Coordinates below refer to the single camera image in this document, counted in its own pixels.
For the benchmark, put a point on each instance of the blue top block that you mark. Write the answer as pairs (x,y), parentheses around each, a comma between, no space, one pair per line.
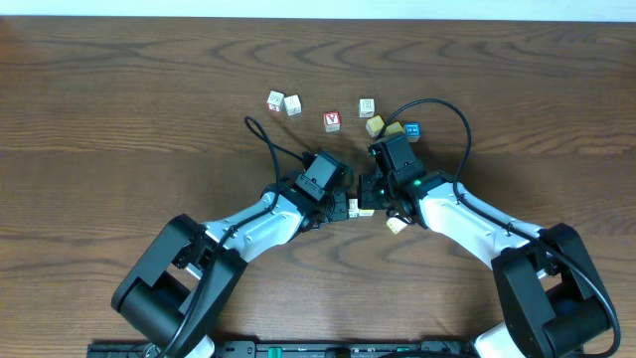
(412,131)

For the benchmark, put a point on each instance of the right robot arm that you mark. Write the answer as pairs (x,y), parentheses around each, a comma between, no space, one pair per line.
(552,298)

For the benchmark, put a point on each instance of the plain white block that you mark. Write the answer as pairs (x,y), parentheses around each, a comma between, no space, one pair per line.
(292,104)

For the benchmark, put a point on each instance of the white block red side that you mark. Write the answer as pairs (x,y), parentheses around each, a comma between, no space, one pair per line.
(275,101)

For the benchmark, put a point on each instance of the yellow block letter B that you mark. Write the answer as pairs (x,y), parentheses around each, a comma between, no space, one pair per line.
(393,128)

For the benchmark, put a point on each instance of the white ladybug block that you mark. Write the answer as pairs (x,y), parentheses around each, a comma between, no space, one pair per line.
(396,224)

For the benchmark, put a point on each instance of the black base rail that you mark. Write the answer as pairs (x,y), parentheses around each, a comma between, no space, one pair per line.
(251,349)

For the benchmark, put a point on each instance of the yellow block letter O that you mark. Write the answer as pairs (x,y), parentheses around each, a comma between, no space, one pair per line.
(366,212)

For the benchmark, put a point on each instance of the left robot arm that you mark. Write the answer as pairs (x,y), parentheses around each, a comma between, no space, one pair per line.
(178,287)

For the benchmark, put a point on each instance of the yellow block with plane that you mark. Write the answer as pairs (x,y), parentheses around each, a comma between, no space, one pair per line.
(374,125)

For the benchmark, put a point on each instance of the white block blue X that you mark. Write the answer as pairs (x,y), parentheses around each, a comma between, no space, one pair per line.
(366,107)

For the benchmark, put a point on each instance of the red letter A block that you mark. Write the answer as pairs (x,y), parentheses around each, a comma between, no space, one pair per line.
(332,121)

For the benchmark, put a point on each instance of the white block green side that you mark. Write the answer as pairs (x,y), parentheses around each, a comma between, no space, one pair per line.
(353,210)

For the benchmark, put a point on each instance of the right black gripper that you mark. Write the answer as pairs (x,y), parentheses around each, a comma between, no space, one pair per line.
(370,180)

